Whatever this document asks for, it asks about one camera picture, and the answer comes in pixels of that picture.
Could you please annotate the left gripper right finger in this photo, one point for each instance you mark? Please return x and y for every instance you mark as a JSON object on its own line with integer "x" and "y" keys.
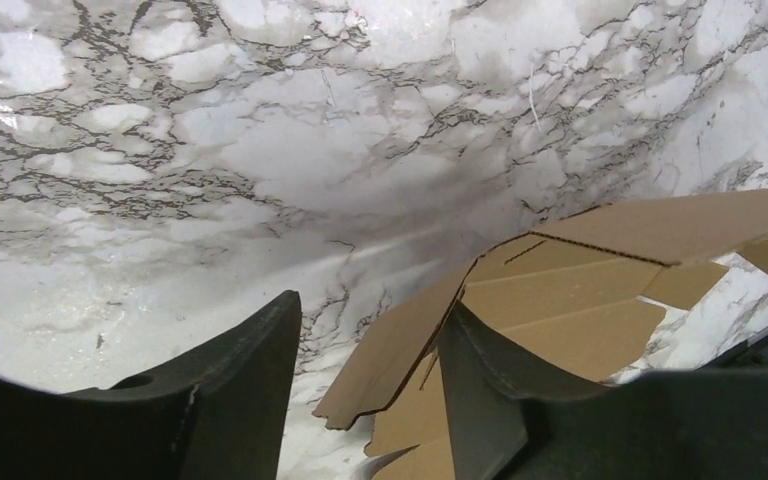
{"x": 513, "y": 415}

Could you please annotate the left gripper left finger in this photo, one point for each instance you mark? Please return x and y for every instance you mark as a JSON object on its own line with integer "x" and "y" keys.
{"x": 216, "y": 411}

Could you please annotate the brown cardboard box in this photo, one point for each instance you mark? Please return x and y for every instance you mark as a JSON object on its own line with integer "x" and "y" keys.
{"x": 583, "y": 295}

